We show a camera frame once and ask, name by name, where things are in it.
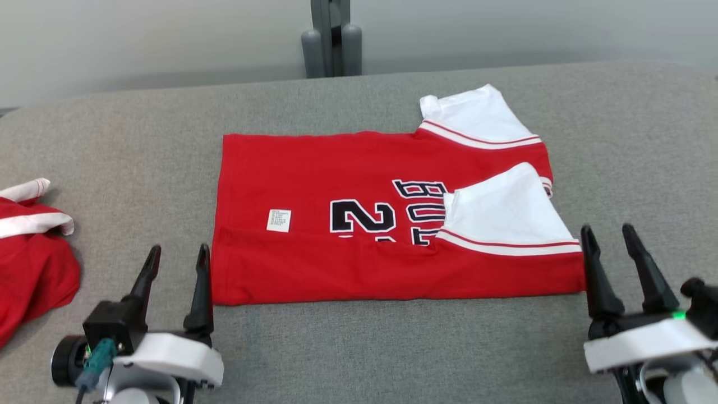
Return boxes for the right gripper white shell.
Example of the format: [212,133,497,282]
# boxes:
[581,223,718,374]

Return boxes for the red shorts with white stripe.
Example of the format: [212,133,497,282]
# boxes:
[0,178,81,348]

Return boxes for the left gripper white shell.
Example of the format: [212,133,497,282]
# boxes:
[114,243,225,389]

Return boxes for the grey metal partition post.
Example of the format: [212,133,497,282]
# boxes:
[310,0,352,77]

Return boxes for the red jersey with white sleeves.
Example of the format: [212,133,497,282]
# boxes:
[210,84,587,306]

